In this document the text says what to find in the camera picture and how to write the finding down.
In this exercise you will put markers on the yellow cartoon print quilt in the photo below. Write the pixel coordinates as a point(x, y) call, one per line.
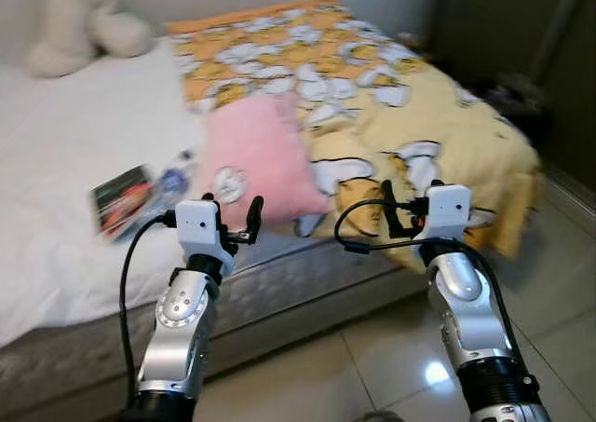
point(438, 133)

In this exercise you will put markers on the dark wardrobe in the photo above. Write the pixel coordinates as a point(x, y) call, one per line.
point(540, 31)

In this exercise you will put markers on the grey quilted mattress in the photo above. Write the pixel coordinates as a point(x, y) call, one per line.
point(279, 292)

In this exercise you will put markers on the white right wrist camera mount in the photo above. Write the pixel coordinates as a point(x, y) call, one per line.
point(449, 210)

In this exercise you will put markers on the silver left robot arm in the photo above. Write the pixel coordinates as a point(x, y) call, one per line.
point(182, 319)

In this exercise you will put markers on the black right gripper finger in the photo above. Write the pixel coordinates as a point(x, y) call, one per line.
point(391, 208)

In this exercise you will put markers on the blue white small packet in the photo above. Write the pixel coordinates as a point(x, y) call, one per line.
point(173, 182)

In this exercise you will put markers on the dark green red book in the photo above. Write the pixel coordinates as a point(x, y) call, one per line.
point(123, 203)

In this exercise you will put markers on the pink plush pillow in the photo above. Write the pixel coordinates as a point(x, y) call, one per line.
point(256, 156)

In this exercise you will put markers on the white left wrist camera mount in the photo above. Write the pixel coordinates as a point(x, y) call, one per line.
point(196, 224)

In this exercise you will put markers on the dark cluttered nightstand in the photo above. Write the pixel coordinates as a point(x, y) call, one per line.
point(520, 105)

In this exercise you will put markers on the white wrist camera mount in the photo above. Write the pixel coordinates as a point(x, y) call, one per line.
point(449, 210)
point(196, 224)

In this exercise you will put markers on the cream plush toy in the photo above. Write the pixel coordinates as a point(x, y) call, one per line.
point(74, 26)

